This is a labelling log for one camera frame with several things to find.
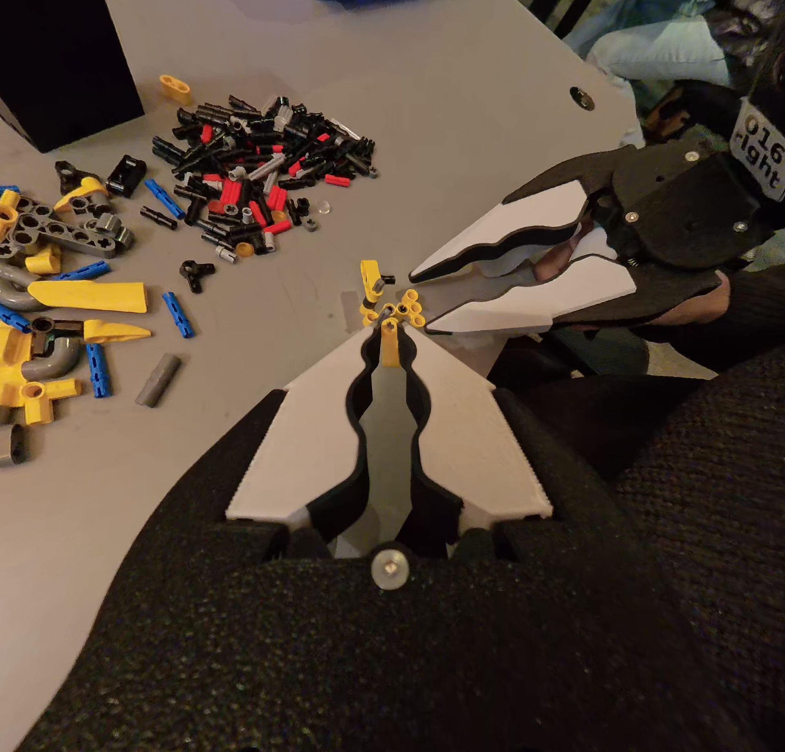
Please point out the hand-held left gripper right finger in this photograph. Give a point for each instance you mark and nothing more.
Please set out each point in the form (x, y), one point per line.
(484, 451)

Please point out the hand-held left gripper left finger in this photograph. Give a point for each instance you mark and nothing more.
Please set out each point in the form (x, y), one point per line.
(294, 458)

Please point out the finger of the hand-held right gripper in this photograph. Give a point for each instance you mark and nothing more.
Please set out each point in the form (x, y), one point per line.
(552, 298)
(521, 212)

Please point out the person's right forearm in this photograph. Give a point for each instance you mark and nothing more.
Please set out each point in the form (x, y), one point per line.
(754, 310)

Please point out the person's right hand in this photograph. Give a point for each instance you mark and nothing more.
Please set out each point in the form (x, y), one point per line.
(693, 304)

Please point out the black round table grommet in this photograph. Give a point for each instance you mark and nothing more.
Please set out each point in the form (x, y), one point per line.
(581, 98)

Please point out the dark grey tube connector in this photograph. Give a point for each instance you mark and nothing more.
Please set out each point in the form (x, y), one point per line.
(158, 380)

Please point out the blue connector pin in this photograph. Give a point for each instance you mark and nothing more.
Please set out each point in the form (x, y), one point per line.
(164, 198)
(178, 315)

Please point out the black T-shaped connector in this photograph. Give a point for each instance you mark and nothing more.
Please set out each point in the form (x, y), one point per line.
(195, 272)

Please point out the pile of yellow grey building pieces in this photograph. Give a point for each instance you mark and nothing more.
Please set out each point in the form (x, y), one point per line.
(86, 295)

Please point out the pile of black red pins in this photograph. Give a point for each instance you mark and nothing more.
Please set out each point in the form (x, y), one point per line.
(233, 194)

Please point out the black connector pin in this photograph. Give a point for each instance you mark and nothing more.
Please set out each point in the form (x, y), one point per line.
(158, 217)

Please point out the black block connector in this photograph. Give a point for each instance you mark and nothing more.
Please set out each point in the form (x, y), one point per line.
(126, 176)

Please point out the yellow two-hole beam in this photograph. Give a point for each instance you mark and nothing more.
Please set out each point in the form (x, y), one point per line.
(176, 88)

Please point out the black perforated box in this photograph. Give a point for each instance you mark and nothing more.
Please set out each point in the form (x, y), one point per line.
(61, 53)

